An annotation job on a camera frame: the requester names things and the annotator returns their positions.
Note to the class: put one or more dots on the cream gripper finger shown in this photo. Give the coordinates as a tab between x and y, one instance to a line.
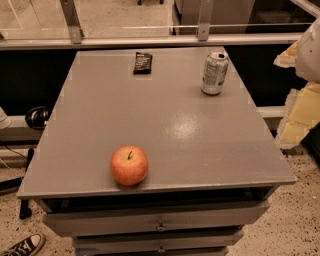
287	58
301	115

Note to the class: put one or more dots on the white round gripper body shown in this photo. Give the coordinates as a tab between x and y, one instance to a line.
310	55

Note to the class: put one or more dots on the silver green 7up can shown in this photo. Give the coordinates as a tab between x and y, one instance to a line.
215	69

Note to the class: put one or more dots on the red yellow apple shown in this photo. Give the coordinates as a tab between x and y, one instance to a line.
129	165

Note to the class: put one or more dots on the top grey drawer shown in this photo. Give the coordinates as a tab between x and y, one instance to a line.
156	219

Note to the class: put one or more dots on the grey drawer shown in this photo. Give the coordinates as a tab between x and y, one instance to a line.
158	244
156	219

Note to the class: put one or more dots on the black snack bar wrapper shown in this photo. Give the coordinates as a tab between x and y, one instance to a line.
143	63

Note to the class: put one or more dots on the grey drawer cabinet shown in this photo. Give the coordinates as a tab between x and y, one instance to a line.
201	149

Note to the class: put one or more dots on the black round object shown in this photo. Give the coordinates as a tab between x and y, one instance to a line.
37	117

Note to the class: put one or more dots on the metal glass railing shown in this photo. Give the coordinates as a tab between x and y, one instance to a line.
92	24

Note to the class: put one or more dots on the black white sneaker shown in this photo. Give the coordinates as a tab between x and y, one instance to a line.
29	246

